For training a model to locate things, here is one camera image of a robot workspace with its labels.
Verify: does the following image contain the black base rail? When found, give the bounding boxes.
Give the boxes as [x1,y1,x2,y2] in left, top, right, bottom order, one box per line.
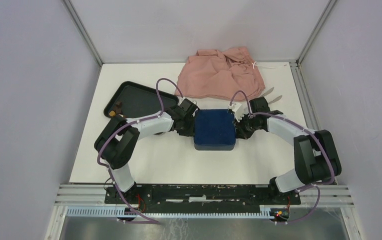
[104,184,301,214]

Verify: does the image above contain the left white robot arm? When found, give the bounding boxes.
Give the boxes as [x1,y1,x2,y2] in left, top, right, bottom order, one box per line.
[94,98,199,204]

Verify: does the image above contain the blue chocolate box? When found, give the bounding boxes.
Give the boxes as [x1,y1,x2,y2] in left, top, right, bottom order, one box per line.
[194,141,236,151]

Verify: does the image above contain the white drawstring cord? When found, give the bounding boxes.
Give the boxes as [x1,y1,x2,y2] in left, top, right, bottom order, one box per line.
[251,61,288,70]

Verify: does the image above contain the silver metal tongs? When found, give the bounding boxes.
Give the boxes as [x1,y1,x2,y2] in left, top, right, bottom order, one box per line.
[260,86,283,104]

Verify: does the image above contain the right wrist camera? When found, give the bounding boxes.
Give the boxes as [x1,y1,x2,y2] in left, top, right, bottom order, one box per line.
[228,102,245,122]

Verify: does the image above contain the black chocolate tray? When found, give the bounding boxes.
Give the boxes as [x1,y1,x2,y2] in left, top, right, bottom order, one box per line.
[103,81,161,118]

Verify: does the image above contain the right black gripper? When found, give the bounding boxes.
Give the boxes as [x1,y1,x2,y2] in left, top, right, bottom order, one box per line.
[232,113,260,140]

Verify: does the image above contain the blue box lid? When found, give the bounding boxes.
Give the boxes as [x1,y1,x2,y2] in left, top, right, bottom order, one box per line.
[193,109,236,143]

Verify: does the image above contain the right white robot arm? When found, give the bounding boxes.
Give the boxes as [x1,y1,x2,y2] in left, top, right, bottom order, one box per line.
[228,97,342,204]

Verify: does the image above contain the pink cloth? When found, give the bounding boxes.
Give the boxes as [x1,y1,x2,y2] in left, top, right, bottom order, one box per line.
[177,46,266,102]

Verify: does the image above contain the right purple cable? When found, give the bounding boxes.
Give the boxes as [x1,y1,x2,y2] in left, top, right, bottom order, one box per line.
[229,90,336,225]

